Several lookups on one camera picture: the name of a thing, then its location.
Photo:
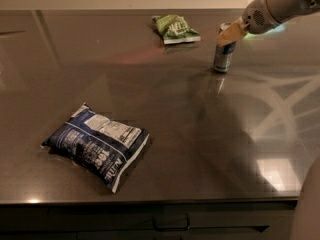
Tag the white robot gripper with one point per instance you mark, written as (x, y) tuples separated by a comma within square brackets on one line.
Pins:
[(256, 19)]

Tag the silver blue redbull can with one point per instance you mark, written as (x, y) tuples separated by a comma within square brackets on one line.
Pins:
[(223, 51)]

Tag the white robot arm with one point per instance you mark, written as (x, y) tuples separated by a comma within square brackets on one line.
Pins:
[(285, 10)]

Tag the green chip bag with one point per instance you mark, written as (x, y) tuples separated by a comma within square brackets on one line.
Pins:
[(174, 29)]

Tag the blue chip bag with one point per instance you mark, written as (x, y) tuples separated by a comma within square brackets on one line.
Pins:
[(103, 146)]

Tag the black drawer handle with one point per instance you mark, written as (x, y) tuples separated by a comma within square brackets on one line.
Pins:
[(171, 225)]

